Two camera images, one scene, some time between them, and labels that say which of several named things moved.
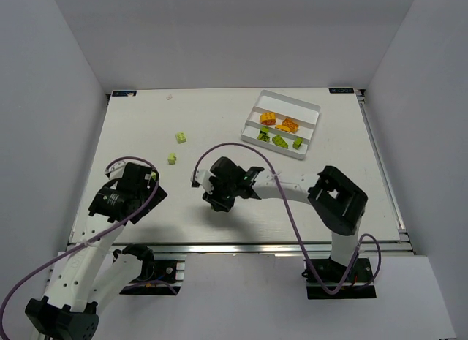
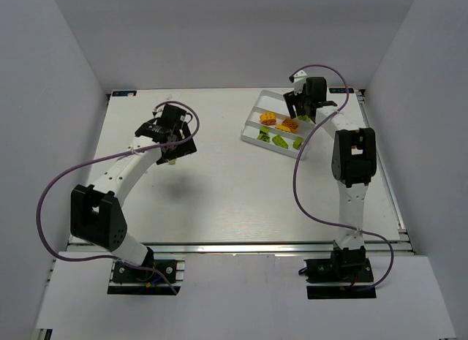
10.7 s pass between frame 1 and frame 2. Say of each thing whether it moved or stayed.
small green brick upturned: stayed
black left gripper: moved
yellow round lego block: stayed
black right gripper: moved
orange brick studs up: stayed
